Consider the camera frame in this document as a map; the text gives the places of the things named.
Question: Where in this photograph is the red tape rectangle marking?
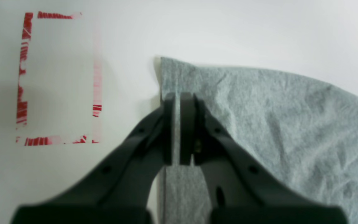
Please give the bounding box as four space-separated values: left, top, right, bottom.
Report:
15 11 103 147

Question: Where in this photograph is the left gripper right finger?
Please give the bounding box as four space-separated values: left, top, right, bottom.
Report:
180 93 348 224

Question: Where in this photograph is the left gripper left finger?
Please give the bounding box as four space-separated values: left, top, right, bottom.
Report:
12 93 175 224

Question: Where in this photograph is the grey t-shirt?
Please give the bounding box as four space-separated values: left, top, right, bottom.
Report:
160 57 358 224

